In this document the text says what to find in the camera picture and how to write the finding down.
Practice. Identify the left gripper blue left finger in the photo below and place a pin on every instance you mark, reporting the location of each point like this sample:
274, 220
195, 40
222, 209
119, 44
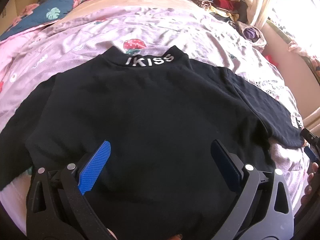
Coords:
90, 172

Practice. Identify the lilac strawberry print duvet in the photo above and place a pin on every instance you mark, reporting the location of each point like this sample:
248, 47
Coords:
140, 31

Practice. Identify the beige bed sheet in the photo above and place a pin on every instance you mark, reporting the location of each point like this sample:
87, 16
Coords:
91, 6

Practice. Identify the purple cloth in bag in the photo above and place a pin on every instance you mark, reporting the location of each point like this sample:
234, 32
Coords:
251, 34

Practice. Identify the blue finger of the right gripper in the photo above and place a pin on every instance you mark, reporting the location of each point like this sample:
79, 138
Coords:
311, 155

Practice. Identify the right hand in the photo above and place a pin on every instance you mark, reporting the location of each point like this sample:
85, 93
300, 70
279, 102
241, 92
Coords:
308, 188

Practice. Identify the black IKISS sweater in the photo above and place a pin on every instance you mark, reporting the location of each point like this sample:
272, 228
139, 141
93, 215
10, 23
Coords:
160, 115

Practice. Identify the colourful clothes on windowsill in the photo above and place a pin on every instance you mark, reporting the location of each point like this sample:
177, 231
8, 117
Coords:
291, 45

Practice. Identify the red cloth on floor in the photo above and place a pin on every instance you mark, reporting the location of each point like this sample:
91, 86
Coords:
271, 60

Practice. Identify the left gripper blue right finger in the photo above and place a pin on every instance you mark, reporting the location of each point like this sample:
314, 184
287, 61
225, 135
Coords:
229, 165

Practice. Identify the teal floral quilt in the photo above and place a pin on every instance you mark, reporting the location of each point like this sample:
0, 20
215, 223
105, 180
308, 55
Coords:
41, 13

